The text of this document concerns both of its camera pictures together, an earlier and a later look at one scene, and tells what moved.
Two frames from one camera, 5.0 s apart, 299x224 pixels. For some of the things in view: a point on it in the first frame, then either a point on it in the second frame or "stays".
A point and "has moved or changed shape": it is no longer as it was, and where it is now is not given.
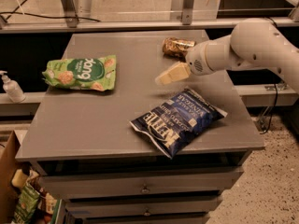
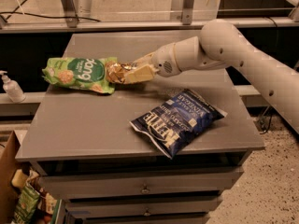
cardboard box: [8, 153] stays
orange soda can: [177, 48] has moved or changed shape
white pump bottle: [12, 89] stays
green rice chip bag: [91, 74] stays
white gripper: [196, 61] to [163, 61]
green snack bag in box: [26, 204] stays
